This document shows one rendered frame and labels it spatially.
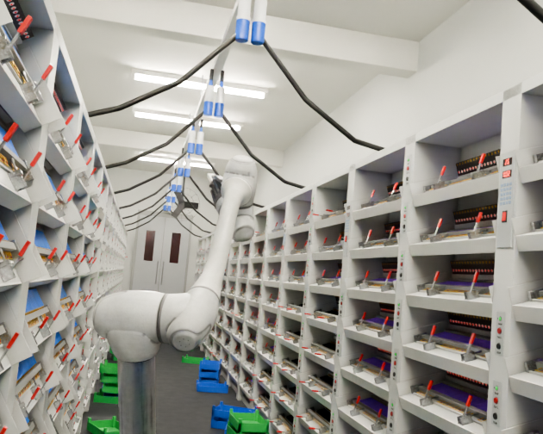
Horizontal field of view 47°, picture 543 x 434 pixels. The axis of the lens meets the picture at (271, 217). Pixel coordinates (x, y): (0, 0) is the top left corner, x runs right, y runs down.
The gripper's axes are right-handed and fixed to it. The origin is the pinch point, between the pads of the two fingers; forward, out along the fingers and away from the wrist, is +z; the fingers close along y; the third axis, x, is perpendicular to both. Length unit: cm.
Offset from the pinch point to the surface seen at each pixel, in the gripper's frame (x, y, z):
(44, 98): 68, 42, -54
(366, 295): -81, -45, -14
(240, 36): -19, 44, 58
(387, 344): -73, -45, -46
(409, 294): -72, -18, -48
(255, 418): -97, -207, 66
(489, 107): -62, 60, -57
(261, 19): -28, 52, 61
